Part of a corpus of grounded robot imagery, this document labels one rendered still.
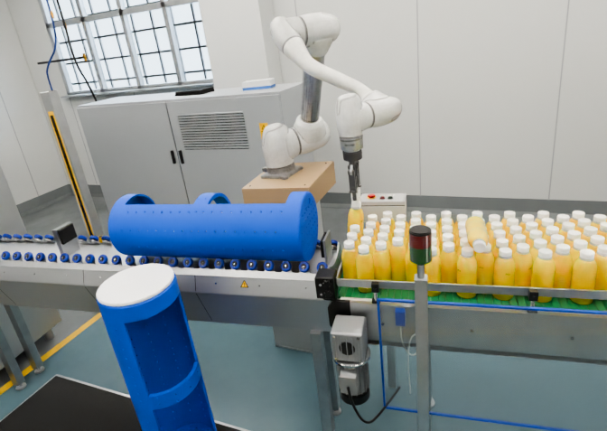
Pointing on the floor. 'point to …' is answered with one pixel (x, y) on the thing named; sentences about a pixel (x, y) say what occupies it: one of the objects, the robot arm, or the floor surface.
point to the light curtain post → (71, 162)
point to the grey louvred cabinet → (185, 141)
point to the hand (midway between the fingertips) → (356, 198)
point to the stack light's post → (422, 351)
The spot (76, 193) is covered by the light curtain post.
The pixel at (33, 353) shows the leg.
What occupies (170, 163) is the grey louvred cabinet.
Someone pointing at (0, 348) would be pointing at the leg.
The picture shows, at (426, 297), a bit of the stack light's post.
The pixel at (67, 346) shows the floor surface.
